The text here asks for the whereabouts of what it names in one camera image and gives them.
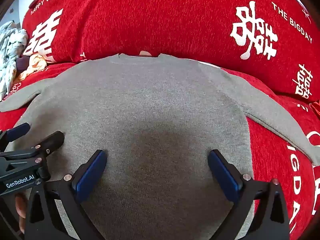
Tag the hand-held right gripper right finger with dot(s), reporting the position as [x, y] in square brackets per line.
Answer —
[223, 175]

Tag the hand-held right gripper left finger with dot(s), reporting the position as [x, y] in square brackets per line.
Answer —
[91, 175]

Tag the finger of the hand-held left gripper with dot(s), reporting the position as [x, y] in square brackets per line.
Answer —
[18, 130]
[52, 140]

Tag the grey knit sweater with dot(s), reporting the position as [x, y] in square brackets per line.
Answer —
[150, 105]

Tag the person's left hand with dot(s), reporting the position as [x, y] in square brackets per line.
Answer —
[21, 206]

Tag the dark purple cloth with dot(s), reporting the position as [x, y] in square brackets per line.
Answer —
[22, 63]

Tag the orange cloth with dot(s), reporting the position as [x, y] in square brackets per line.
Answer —
[36, 62]

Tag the pale patterned crumpled cloth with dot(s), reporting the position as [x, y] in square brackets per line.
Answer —
[10, 47]

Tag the red embroidered cushion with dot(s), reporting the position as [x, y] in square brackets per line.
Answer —
[316, 108]

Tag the red printed sofa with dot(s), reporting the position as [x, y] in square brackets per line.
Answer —
[150, 17]

